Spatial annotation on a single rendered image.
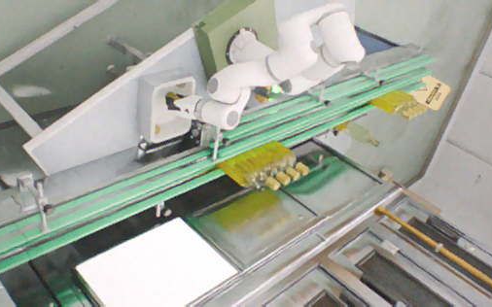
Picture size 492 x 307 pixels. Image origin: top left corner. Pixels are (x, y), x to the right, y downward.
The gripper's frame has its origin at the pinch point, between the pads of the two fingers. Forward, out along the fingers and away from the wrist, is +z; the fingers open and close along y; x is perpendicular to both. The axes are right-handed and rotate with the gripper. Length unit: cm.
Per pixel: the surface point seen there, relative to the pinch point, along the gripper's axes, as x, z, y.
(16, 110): -1, 37, -40
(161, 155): -20.3, 4.4, -4.8
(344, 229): -53, -43, 43
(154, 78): 8.1, 4.1, -4.7
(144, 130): -10.4, 7.9, -8.5
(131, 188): -24.1, -2.8, -22.3
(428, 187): -315, 144, 587
